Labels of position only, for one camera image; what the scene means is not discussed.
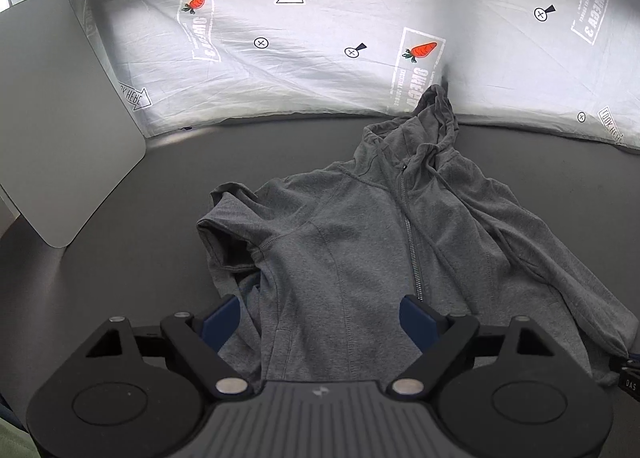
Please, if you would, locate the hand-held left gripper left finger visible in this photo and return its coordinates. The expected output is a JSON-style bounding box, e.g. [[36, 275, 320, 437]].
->
[[83, 294, 251, 397]]

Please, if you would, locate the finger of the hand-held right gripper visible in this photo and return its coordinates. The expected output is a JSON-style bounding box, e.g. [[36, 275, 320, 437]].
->
[[607, 351, 640, 375]]

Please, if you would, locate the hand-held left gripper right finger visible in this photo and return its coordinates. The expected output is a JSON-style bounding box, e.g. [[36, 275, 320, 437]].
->
[[387, 294, 557, 397]]

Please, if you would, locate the grey zip hoodie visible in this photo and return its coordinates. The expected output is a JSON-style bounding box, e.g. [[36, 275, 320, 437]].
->
[[196, 84, 634, 387]]

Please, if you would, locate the pale green cloth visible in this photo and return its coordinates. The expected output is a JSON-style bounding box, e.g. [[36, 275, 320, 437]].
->
[[0, 415, 38, 458]]

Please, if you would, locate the grey rounded board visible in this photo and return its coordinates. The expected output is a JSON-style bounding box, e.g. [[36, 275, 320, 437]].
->
[[0, 0, 148, 249]]

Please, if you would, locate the white carrot printed cloth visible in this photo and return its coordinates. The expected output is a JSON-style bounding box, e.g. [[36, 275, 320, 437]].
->
[[82, 0, 640, 155]]

